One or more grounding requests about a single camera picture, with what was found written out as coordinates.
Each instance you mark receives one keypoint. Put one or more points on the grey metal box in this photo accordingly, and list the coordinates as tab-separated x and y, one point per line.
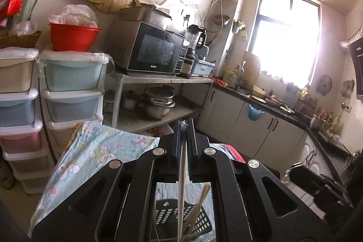
144	15

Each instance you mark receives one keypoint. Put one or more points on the blue hanging bin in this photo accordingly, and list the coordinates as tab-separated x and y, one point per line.
256	113

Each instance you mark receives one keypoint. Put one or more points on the light blue plastic box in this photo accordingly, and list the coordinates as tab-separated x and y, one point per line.
204	67

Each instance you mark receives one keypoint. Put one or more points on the small lidded pot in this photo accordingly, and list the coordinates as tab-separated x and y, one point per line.
130	101

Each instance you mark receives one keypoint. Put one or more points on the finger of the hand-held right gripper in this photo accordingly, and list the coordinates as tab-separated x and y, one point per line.
306	178

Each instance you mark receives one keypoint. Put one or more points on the black kitchen countertop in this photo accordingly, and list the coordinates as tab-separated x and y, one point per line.
312	134

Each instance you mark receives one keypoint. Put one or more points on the silver vent duct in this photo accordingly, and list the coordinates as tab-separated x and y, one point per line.
350	42

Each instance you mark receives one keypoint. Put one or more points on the red cloth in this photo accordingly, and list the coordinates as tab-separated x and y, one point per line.
235	152

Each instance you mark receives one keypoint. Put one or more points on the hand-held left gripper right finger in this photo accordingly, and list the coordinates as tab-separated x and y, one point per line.
192	145

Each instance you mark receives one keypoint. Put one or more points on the black microwave oven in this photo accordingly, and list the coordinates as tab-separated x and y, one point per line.
153	49

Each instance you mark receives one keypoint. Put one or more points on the large steel pot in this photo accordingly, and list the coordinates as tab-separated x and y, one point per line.
157	110

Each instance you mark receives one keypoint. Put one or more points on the clear plastic bag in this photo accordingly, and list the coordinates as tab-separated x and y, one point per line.
75	15

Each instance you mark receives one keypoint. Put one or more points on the black range hood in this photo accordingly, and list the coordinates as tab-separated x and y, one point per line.
358	69

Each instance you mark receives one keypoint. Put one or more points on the drawer tower with pink drawer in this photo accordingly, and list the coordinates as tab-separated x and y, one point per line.
17	117

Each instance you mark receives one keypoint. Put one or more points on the cartoon cat printed tablecloth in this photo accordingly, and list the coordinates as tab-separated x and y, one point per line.
93	145

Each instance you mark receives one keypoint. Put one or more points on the black blender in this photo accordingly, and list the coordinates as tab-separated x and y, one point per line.
194	43

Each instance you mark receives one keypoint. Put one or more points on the steel countertop pot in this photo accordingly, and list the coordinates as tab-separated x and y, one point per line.
317	122

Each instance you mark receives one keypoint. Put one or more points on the white kitchen cabinets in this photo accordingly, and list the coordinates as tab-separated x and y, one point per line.
255	131

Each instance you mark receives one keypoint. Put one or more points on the kitchen window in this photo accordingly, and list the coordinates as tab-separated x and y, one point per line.
283	32

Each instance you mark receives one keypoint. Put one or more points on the woven wicker basket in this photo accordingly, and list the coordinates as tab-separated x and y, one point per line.
19	39

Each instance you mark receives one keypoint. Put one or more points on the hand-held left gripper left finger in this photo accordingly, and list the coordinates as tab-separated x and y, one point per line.
177	145

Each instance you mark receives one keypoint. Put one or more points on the red plastic basin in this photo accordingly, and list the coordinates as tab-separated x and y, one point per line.
73	37

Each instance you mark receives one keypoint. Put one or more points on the metal kitchen rack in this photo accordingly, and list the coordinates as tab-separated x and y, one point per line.
158	80

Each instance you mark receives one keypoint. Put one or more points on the green plastic utensil basket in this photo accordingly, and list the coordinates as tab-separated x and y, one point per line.
167	213

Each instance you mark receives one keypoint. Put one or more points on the hanging wall basket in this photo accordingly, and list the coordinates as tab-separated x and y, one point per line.
221	20

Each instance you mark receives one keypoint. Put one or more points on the drawer tower with mint drawer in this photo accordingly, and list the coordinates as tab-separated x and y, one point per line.
71	74

